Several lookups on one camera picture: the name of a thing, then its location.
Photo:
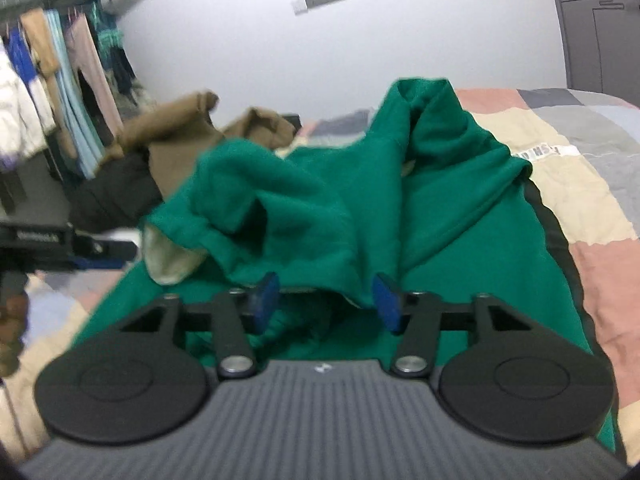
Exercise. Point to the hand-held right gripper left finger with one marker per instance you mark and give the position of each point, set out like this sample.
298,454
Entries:
265,302

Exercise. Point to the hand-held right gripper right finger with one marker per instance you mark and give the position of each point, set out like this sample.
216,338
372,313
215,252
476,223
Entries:
387,302

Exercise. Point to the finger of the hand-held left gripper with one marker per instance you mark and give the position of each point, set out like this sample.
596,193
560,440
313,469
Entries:
95,249

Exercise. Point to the green hoodie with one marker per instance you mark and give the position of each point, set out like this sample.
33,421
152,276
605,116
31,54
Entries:
450,185

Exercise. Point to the dark hanging clothes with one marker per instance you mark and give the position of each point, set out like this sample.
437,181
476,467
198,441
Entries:
122,72

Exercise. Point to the teal clothes hangers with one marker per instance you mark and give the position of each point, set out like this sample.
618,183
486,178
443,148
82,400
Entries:
110,35

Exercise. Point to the person's left hand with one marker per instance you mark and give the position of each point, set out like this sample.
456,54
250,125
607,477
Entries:
12,335

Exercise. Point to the black jacket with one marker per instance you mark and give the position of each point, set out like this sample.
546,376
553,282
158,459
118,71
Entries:
115,195

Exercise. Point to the brown coat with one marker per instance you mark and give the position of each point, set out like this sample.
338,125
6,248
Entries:
170,145

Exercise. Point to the light blue hanging garment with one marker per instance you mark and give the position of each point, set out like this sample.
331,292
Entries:
75,110

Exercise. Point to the pink hanging trousers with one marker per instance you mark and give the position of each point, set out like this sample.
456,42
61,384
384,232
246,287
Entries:
97,80

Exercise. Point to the brown hanging garment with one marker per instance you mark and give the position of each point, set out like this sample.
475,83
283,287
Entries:
42,50

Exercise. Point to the patchwork bed blanket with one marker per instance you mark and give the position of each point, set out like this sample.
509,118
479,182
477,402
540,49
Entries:
600,160

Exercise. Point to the grey door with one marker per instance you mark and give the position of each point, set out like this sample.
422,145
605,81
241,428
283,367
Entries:
595,35

